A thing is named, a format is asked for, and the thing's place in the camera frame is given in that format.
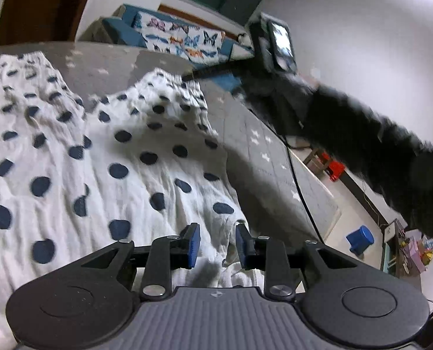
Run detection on black sleeved right forearm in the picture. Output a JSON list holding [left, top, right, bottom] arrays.
[[302, 86, 433, 238]]

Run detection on blue sofa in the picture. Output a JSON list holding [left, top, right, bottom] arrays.
[[81, 3, 258, 92]]

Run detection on black cable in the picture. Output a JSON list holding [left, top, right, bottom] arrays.
[[279, 132, 325, 244]]

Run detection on dark wooden door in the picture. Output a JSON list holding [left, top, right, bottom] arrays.
[[0, 0, 101, 48]]

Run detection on small wooden stool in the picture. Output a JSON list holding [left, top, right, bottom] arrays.
[[303, 148, 331, 176]]

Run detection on white polka dot garment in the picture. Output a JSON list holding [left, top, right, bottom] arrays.
[[0, 51, 263, 349]]

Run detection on red plastic stool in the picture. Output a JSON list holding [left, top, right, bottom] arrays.
[[319, 152, 345, 182]]

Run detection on plush toy on sofa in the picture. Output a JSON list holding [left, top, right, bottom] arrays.
[[237, 32, 252, 48]]

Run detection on butterfly print pillow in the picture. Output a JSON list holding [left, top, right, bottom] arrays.
[[133, 12, 226, 65]]

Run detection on blue plastic stool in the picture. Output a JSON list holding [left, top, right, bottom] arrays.
[[346, 225, 375, 256]]

